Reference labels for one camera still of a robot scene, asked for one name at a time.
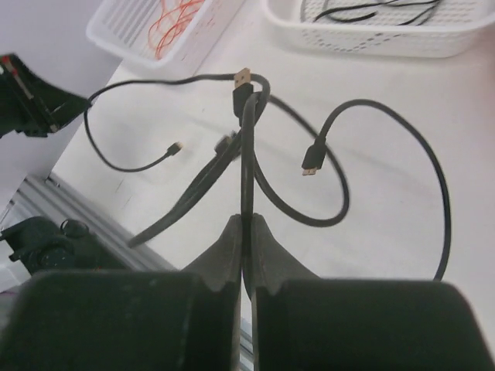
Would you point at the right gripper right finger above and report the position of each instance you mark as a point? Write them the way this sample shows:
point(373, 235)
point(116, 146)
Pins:
point(305, 322)

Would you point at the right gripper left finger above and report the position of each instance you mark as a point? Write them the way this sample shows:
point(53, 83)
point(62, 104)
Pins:
point(132, 320)

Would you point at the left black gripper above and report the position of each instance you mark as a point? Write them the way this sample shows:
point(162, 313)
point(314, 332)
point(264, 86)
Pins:
point(30, 105)

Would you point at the clear white rectangular basket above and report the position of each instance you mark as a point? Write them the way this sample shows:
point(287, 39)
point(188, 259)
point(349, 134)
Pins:
point(161, 39)

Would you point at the white perforated rounded basket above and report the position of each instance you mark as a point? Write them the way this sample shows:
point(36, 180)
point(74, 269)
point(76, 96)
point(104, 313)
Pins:
point(419, 29)

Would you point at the aluminium mounting rail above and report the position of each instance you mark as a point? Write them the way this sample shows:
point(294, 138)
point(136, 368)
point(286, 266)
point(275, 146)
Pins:
point(57, 202)

